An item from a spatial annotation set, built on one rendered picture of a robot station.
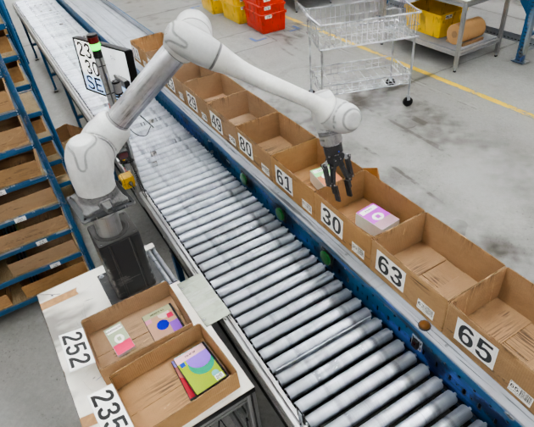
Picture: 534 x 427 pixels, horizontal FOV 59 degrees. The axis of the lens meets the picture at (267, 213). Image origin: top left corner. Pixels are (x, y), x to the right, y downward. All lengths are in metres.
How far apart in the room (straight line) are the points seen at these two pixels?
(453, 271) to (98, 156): 1.46
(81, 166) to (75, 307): 0.73
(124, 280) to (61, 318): 0.32
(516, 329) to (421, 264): 0.42
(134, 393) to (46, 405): 1.17
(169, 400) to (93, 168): 0.89
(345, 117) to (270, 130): 1.27
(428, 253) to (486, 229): 1.63
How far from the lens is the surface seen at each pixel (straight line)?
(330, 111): 1.67
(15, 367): 3.30
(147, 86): 1.92
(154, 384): 1.93
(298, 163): 2.56
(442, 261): 2.09
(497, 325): 1.92
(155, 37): 4.53
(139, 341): 2.07
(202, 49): 1.68
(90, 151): 1.86
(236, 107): 3.16
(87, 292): 2.36
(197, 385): 1.84
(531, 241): 3.71
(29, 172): 2.95
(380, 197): 2.28
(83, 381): 2.06
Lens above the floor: 2.33
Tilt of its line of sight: 39 degrees down
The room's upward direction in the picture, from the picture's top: 6 degrees counter-clockwise
